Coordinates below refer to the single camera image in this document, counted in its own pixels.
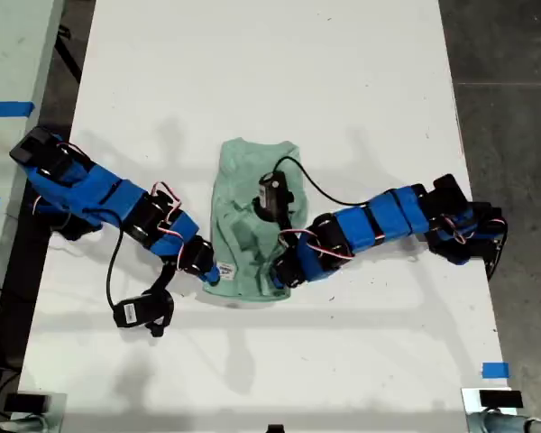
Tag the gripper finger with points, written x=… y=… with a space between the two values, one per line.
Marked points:
x=275 y=282
x=283 y=286
x=209 y=277
x=217 y=275

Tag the pale green T-shirt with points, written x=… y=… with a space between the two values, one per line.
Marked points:
x=234 y=189

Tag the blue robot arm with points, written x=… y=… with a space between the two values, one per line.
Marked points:
x=378 y=221
x=99 y=189

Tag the small black stand foot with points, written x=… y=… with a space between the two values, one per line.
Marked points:
x=275 y=429

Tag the small black box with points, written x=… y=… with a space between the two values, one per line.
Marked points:
x=500 y=399
x=24 y=402

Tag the blue tape square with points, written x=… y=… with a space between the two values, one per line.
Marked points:
x=495 y=371

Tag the black stand leg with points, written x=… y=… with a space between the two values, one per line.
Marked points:
x=70 y=54

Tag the long blue tape strip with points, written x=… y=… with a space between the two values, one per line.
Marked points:
x=6 y=109

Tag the pale grey side table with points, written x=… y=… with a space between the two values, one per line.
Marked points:
x=9 y=54

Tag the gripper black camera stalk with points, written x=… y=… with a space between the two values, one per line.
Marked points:
x=162 y=279
x=287 y=230

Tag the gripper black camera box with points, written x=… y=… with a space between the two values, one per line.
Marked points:
x=272 y=196
x=137 y=312

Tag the silver metal bracket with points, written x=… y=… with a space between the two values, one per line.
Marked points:
x=56 y=415
x=470 y=406

